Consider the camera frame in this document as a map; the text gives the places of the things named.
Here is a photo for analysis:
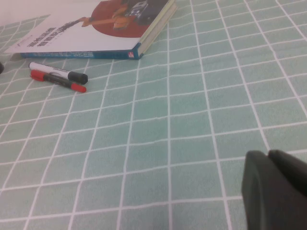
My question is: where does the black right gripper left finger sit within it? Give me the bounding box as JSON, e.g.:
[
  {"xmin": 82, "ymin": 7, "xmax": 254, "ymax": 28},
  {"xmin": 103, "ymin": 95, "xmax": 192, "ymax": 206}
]
[{"xmin": 241, "ymin": 150, "xmax": 307, "ymax": 230}]

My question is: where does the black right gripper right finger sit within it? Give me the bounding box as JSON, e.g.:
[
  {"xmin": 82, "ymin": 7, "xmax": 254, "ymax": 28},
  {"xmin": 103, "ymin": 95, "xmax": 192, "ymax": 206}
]
[{"xmin": 268, "ymin": 149, "xmax": 307, "ymax": 189}]

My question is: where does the red black marker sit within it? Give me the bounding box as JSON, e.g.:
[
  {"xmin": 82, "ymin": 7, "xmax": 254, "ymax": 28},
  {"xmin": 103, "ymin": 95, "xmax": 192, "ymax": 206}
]
[{"xmin": 30, "ymin": 69, "xmax": 87, "ymax": 93}]

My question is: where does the green checked tablecloth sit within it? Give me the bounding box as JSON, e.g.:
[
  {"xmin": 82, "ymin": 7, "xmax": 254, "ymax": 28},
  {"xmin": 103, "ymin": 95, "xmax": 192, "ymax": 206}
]
[{"xmin": 0, "ymin": 0, "xmax": 307, "ymax": 230}]

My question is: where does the white marker black cap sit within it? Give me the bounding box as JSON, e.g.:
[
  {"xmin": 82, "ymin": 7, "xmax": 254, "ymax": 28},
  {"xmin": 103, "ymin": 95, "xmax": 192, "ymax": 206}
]
[{"xmin": 28, "ymin": 61, "xmax": 89, "ymax": 84}]

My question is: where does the white red robot book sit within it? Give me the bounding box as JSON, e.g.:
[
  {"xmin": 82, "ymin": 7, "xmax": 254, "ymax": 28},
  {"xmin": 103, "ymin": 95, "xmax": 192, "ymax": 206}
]
[{"xmin": 3, "ymin": 0, "xmax": 178, "ymax": 60}]

